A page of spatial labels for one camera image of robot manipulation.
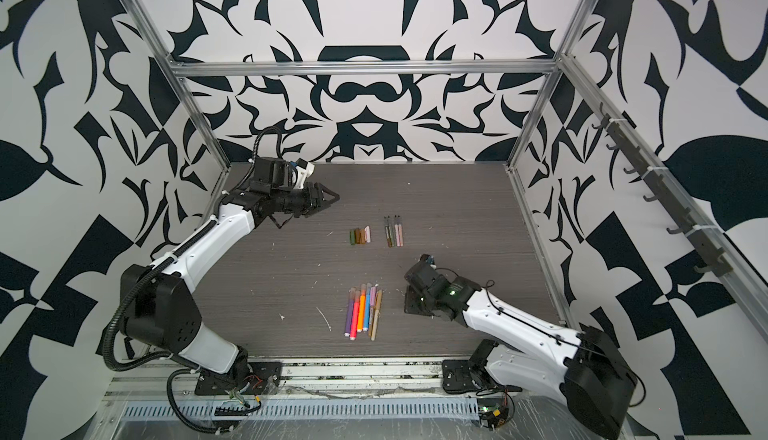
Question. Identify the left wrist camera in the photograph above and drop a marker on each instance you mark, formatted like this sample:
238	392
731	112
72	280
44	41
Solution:
301	171

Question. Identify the orange marker pen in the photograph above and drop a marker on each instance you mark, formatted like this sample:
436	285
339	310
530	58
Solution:
362	302

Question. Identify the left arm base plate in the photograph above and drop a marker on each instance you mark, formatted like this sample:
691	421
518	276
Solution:
257	378

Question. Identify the blue marker pen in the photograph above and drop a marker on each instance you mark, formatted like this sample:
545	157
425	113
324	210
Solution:
367	307

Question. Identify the small circuit board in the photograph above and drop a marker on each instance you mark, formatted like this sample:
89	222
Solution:
493	417

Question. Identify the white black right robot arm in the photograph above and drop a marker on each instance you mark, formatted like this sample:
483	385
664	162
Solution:
581	369

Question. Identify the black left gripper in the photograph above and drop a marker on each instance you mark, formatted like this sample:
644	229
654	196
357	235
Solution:
316	199

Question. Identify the dark brown marker pen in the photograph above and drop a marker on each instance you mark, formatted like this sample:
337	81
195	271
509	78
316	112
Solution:
387	233

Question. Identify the brown capped pink marker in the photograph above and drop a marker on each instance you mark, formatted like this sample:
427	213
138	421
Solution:
396	233

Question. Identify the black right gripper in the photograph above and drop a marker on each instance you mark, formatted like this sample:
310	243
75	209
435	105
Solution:
409	305

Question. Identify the lilac capped tan marker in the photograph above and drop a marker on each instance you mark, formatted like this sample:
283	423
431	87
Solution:
372	310

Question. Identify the black wall hook rack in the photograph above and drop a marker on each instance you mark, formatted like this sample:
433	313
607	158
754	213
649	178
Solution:
664	189

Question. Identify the pink red marker pen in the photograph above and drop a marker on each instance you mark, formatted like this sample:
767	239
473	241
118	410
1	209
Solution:
354	329

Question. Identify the purple marker pen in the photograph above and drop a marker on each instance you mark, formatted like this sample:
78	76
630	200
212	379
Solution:
349	312

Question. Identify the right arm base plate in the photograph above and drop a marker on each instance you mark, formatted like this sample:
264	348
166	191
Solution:
466	376

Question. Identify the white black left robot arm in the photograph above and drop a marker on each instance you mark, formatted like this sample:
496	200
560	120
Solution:
157	316

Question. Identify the tan marker pen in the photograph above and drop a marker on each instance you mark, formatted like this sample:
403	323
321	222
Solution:
376	315

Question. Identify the white slotted cable duct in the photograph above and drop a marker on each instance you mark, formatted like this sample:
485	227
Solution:
274	409

